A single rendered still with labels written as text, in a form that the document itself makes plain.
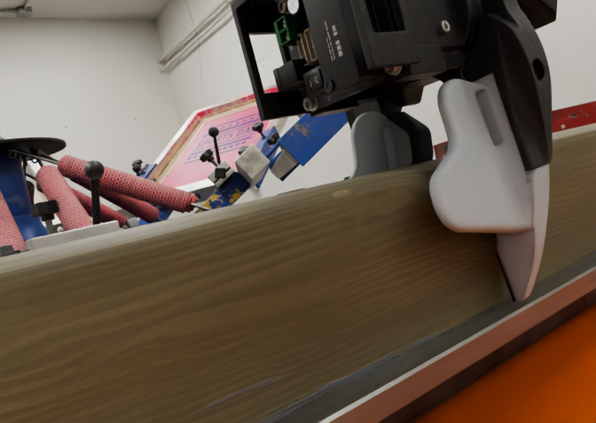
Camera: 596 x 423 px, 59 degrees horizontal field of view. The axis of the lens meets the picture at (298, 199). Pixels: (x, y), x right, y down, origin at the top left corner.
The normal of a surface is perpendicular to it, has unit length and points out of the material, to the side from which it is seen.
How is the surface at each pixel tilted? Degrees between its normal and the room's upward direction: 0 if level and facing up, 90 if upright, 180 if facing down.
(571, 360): 0
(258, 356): 95
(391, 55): 90
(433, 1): 90
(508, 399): 0
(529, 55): 87
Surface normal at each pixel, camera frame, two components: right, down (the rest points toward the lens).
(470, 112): 0.54, -0.24
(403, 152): -0.78, 0.22
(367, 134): 0.54, -0.01
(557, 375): -0.22, -0.97
